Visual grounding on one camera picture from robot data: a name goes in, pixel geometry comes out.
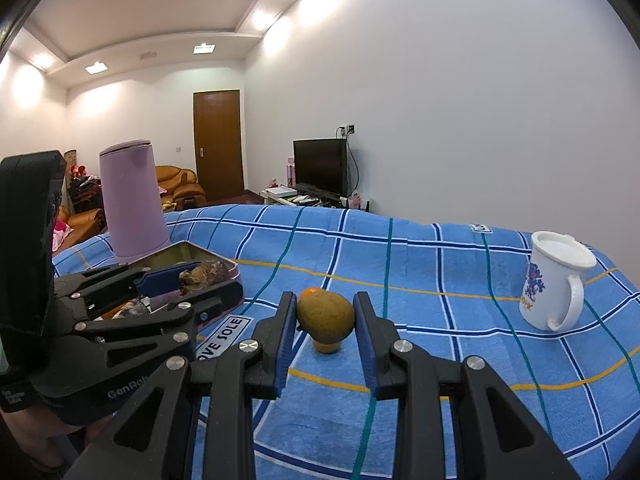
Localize pink thermos bottle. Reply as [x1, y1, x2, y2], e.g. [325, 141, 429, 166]
[98, 138, 171, 264]

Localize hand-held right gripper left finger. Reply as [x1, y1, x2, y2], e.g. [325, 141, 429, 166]
[62, 291, 299, 480]

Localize small brown round fruit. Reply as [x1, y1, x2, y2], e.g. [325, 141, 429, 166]
[296, 291, 356, 343]

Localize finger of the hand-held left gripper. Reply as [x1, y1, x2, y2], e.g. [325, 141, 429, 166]
[55, 260, 202, 307]
[72, 280, 244, 337]

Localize dark brown mangosteen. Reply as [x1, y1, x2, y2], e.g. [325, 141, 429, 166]
[111, 297, 151, 320]

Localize white television stand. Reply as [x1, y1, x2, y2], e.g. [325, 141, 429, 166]
[260, 187, 351, 209]

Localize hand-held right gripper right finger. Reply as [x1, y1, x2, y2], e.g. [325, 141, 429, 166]
[352, 291, 583, 480]

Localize black power cable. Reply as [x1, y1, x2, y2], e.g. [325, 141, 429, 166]
[345, 132, 362, 196]

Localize person's left forearm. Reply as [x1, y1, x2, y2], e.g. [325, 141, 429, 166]
[0, 405, 116, 476]

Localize cluttered dark shelf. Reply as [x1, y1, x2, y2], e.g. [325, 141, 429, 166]
[65, 150, 106, 211]

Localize white printed mug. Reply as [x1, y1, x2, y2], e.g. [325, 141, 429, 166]
[518, 230, 597, 332]

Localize pink metal tin box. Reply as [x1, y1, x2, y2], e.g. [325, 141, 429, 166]
[100, 241, 244, 331]

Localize brown leather sofa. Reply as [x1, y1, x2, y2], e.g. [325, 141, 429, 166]
[155, 165, 207, 211]

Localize brown wooden door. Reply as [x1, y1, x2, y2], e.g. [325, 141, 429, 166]
[193, 89, 246, 202]

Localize mottled dark brown fruit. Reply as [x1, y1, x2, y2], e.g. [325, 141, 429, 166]
[178, 259, 236, 295]

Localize black television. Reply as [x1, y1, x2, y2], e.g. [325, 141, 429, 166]
[293, 138, 349, 198]

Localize blue plaid blanket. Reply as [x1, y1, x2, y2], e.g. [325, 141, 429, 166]
[52, 203, 640, 480]

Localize orange leather sofa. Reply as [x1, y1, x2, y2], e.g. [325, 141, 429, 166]
[52, 205, 108, 251]

